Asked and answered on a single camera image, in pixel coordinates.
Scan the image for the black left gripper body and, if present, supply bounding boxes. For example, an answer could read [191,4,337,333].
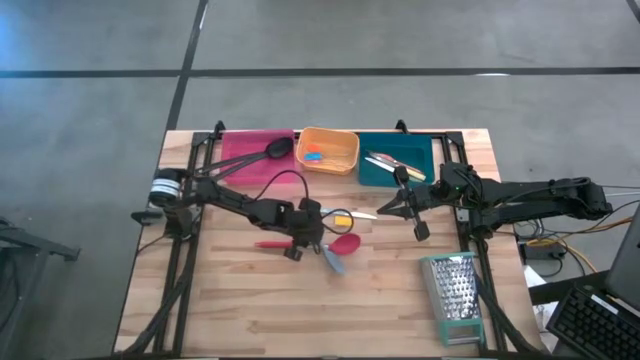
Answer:
[284,198,325,261]

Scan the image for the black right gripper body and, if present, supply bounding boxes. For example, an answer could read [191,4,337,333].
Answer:
[394,167,449,242]

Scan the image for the red silicone spoon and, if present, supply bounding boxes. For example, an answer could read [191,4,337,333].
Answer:
[254,233,362,257]

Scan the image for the green handled knife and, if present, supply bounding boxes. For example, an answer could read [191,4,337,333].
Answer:
[363,156,396,174]

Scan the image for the pink handled knife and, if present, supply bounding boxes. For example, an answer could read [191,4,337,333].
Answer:
[367,151,401,166]

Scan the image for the black solid spoon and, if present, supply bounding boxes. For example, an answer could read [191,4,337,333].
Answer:
[217,137,295,180]

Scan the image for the black slotted spoon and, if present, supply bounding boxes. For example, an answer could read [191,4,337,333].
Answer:
[197,144,281,176]

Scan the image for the teal plastic bin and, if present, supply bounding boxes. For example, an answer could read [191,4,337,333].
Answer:
[357,132,435,189]

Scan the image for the orange plastic bin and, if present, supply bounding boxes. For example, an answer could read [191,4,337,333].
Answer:
[294,126,361,176]

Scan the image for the metal box grater teal trim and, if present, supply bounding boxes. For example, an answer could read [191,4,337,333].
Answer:
[418,251,487,347]

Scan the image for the pink plastic bin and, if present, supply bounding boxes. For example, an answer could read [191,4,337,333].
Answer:
[219,128,297,186]

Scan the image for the black power strip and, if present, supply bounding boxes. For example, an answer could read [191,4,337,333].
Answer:
[519,242,554,261]

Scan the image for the black side desk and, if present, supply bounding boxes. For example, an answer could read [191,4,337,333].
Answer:
[528,269,612,307]

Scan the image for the black computer keyboard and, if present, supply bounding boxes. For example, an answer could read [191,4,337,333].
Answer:
[545,282,640,360]

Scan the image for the grey laptop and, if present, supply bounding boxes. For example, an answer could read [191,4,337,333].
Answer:
[603,204,640,311]

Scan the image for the black metal stand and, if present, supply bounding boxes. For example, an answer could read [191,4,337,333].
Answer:
[0,219,81,360]

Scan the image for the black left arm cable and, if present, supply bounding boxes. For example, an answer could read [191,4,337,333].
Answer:
[254,169,355,236]

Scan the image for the black cable bundle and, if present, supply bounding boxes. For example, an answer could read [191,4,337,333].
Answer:
[514,222,549,241]

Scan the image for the yellow cable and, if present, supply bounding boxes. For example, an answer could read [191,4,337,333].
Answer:
[527,217,636,274]

